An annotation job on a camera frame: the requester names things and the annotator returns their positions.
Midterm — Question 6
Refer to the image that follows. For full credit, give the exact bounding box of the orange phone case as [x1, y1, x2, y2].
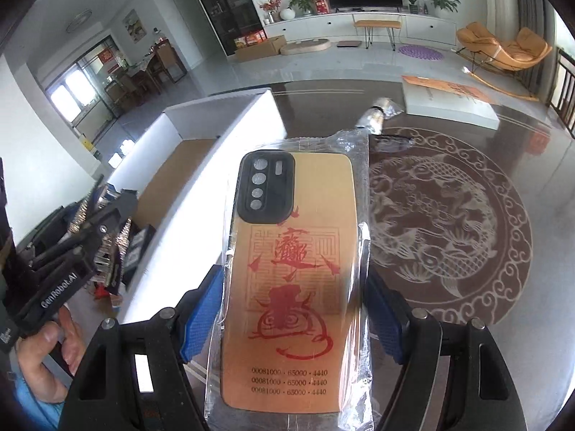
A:
[204, 129, 374, 430]

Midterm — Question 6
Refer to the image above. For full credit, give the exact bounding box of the red foil snack packet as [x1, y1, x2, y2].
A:
[93, 281, 123, 311]

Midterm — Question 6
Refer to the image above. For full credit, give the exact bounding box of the person's left hand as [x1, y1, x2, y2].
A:
[14, 304, 87, 403]

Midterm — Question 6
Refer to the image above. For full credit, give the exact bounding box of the white cardboard storage box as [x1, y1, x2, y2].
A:
[107, 88, 286, 322]

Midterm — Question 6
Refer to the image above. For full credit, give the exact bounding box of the purple round floor mat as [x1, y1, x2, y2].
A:
[397, 45, 445, 61]

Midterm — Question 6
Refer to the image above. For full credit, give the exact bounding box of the wooden slatted chair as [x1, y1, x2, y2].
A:
[550, 48, 575, 136]

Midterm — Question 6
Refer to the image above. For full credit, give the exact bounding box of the brown cardboard carton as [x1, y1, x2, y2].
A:
[235, 35, 286, 62]

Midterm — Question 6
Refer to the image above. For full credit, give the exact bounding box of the orange rocking lounge chair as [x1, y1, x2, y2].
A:
[455, 22, 553, 101]

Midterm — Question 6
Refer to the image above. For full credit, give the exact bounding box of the white tv cabinet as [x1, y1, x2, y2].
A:
[264, 12, 457, 49]

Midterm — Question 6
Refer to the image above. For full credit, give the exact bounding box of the small wooden bench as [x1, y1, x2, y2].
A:
[354, 19, 401, 51]

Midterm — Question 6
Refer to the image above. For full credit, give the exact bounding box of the red flowers white vase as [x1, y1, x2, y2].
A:
[259, 0, 295, 22]

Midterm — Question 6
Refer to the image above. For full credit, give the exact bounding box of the black display cabinet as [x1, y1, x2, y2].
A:
[200, 0, 263, 56]

